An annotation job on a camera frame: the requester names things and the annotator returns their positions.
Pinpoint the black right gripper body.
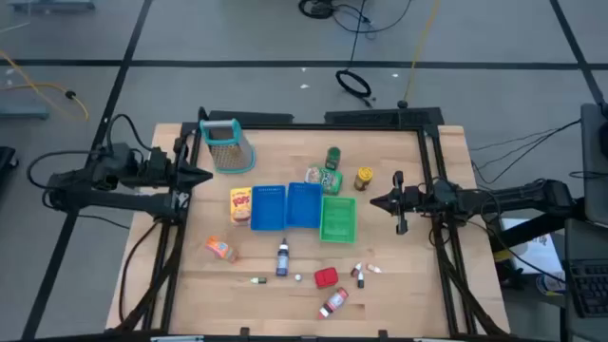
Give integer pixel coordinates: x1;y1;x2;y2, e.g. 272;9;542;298
392;170;433;236

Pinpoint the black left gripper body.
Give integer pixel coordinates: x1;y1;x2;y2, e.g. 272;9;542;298
146;138;191;211

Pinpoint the yellow-lid dark jar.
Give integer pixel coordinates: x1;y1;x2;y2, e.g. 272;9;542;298
352;165;374;193

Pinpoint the yellow Corn Pops cereal box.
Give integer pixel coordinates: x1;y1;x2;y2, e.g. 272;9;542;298
230;186;254;226

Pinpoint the green-lid spice jar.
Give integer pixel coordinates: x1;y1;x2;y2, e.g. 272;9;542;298
324;146;342;171

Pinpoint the orange Mini Wheats cereal box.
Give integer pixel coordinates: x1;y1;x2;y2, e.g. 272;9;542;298
204;235;240;264

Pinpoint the red smoked paprika tin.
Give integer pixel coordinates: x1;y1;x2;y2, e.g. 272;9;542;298
313;266;340;290

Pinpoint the red food colouring bottle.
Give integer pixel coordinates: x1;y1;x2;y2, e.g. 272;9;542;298
317;286;350;320

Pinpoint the purple food colouring bottle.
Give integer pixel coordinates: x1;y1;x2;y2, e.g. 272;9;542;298
275;237;291;277

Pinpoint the green plastic basket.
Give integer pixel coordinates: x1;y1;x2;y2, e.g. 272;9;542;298
318;195;358;244

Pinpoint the black perforated panel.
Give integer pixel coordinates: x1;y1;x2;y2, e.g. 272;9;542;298
324;106;446;127
207;109;295;125

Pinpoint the blue plastic basket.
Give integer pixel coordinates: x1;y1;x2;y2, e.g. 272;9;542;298
285;181;324;230
250;184;288;233

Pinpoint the black diagonal support bar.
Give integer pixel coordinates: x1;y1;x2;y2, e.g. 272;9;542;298
498;198;586;248

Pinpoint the white paper sheet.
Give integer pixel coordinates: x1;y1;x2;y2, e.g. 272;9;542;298
501;217;565;276

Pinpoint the grey metal floor base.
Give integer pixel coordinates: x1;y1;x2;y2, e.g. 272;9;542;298
7;0;96;13
0;104;51;121

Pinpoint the black caster foot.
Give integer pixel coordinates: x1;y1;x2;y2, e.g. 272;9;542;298
0;145;19;173

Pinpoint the round blue white disc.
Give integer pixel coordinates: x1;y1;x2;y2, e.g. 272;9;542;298
536;273;566;296

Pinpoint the grey laptop black keyboard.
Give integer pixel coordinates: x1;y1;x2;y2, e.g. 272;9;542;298
562;218;608;319

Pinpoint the metal box grater teal handle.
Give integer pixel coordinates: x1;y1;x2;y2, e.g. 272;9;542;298
198;118;257;175

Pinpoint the black aluminium table frame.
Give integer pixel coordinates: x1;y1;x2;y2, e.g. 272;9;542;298
113;121;512;339

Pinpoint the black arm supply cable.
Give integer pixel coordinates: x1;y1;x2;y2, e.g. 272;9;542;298
118;220;162;332

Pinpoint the thin black cable bundle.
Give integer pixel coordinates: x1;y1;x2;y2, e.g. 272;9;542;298
469;118;583;186

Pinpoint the black hanging cable with coil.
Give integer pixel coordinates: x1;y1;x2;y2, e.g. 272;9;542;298
334;0;375;108

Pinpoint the yellow hanging cable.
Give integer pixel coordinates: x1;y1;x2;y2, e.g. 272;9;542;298
401;0;442;108

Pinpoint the yellow floor cable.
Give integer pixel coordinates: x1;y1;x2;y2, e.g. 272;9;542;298
0;49;90;123

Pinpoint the black floor cable tangle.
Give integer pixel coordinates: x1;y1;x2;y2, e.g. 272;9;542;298
297;0;414;35

